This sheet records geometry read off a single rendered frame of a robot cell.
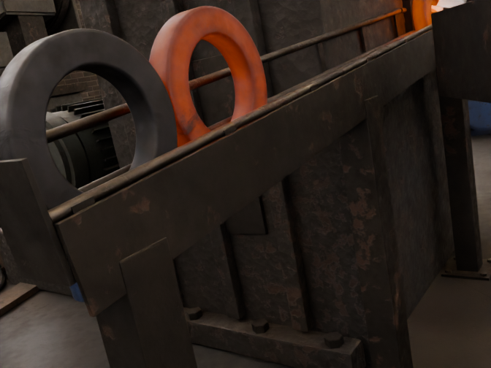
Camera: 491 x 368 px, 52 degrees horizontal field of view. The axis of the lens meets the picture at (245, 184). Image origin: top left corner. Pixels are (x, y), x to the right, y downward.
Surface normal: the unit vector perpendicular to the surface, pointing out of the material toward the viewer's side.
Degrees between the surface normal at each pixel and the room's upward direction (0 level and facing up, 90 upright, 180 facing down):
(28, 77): 90
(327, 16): 90
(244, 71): 101
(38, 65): 90
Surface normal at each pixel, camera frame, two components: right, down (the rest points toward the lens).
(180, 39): 0.80, -0.02
